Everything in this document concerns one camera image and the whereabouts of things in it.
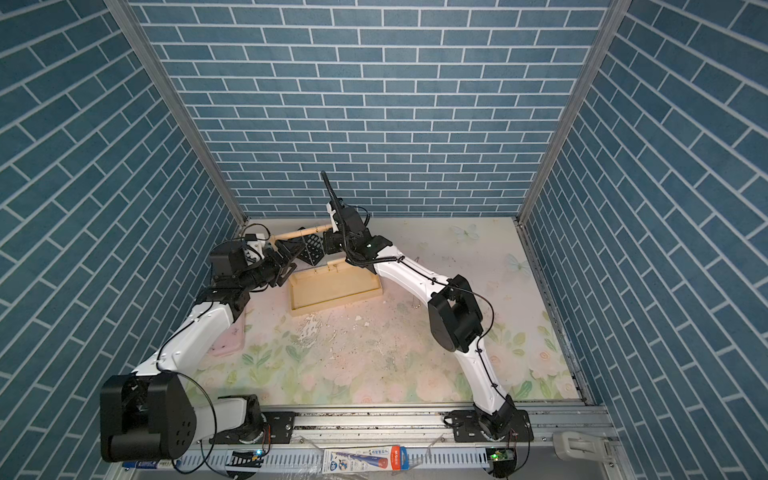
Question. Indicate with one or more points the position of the aluminium front rail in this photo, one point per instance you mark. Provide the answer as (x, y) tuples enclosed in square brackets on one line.
[(420, 429)]

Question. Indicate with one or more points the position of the black calculator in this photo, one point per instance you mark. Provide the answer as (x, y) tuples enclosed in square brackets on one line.
[(313, 249)]

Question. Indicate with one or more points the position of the toothpaste box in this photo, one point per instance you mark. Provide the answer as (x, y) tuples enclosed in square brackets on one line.
[(365, 459)]

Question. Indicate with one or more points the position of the blue marker pen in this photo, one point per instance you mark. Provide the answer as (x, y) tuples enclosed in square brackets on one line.
[(149, 465)]

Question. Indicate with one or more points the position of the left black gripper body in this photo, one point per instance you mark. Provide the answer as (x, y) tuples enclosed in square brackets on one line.
[(274, 269)]

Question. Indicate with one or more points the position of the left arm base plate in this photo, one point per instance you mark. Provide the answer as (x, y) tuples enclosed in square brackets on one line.
[(272, 428)]

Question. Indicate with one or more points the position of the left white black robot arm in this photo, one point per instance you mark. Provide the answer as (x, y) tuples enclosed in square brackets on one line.
[(146, 415)]

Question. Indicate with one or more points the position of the white plastic bracket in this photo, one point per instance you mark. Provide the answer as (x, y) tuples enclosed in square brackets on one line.
[(572, 445)]

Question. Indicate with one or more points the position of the wooden jewelry display stand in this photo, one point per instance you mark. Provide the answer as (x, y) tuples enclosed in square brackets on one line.
[(330, 284)]

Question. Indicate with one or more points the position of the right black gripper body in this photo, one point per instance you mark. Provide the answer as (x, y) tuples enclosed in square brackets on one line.
[(338, 246)]

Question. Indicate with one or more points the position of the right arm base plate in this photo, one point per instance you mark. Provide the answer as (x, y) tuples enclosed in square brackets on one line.
[(474, 426)]

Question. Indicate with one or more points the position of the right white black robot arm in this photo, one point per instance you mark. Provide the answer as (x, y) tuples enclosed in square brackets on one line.
[(455, 317)]

